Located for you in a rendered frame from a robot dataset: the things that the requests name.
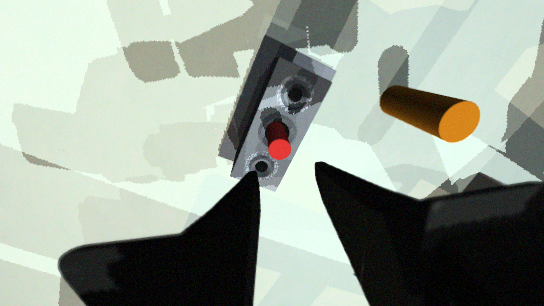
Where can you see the orange cylinder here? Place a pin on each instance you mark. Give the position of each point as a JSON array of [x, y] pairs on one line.
[[448, 118]]

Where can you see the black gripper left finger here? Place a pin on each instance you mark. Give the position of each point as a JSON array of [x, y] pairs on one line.
[[214, 258]]

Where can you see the dark red peg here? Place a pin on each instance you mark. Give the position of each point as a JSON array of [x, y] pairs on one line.
[[278, 144]]

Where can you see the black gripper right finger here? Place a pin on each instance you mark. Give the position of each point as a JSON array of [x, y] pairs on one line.
[[391, 238]]

